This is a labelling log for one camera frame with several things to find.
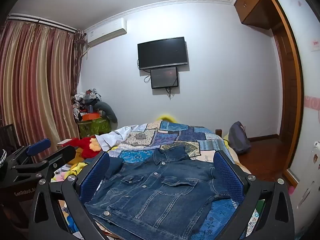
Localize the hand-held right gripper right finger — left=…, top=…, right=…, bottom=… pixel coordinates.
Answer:
left=214, top=150, right=296, bottom=240

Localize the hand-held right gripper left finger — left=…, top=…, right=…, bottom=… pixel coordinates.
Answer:
left=28, top=151, right=110, bottom=240

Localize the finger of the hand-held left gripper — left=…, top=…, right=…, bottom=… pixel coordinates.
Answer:
left=12, top=145, right=77, bottom=180
left=6, top=138, right=52, bottom=167

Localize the blue denim jacket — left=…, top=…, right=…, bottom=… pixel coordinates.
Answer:
left=84, top=146, right=230, bottom=240

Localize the pile of clothes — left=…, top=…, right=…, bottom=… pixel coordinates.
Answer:
left=72, top=89, right=103, bottom=120

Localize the yellow cloth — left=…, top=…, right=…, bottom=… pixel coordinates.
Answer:
left=51, top=161, right=88, bottom=180

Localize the red plush toy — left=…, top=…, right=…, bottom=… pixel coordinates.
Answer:
left=69, top=135, right=100, bottom=159

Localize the grey backpack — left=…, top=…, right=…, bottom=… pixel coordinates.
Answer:
left=228, top=121, right=252, bottom=155

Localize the green patterned box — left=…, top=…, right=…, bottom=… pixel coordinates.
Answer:
left=77, top=117, right=112, bottom=139

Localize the white cloth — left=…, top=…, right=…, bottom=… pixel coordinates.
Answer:
left=96, top=125, right=145, bottom=152

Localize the orange box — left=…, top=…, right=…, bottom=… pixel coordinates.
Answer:
left=82, top=113, right=102, bottom=122

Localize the striped red beige curtain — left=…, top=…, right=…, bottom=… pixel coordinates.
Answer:
left=0, top=15, right=85, bottom=160

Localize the patchwork blanket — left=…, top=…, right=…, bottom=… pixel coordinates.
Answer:
left=100, top=120, right=253, bottom=240

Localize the white wardrobe door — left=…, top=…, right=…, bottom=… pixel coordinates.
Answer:
left=272, top=0, right=320, bottom=230

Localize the white air conditioner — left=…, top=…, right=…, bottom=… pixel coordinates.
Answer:
left=85, top=18, right=127, bottom=48

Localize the wooden overhead cabinet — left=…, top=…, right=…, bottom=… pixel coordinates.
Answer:
left=234, top=0, right=279, bottom=30

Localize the wooden door frame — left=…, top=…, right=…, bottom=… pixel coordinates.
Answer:
left=266, top=0, right=304, bottom=188

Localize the small black wall monitor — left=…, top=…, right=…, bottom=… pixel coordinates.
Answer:
left=150, top=66, right=179, bottom=89

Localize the curtain rail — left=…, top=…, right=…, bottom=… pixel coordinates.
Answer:
left=7, top=15, right=77, bottom=33

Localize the black wall television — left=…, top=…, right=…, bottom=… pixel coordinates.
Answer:
left=137, top=37, right=188, bottom=70

